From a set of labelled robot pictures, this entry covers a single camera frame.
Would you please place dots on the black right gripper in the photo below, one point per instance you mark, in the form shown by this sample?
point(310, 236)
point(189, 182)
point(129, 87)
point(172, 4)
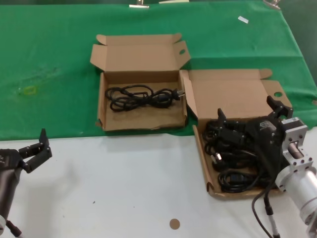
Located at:
point(267, 134)

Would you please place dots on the green table cloth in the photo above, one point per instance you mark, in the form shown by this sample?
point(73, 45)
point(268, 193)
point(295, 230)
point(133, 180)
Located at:
point(49, 49)

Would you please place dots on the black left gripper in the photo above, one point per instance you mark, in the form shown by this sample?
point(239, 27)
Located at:
point(10, 173)

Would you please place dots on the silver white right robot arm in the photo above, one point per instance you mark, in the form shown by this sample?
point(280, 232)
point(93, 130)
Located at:
point(297, 178)

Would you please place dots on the open cardboard box intact edge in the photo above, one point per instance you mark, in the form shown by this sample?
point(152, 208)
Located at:
point(230, 99)

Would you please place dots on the metal cloth clip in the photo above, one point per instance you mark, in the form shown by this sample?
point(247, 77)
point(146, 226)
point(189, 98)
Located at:
point(272, 3)
point(138, 5)

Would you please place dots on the open cardboard box torn edge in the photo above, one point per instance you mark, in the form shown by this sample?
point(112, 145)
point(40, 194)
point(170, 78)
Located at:
point(138, 57)

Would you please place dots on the beige strip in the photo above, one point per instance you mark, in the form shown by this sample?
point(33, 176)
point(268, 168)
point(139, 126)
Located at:
point(173, 1)

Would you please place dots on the round brown cardboard disc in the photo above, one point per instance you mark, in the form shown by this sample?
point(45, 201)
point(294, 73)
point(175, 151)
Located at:
point(174, 223)

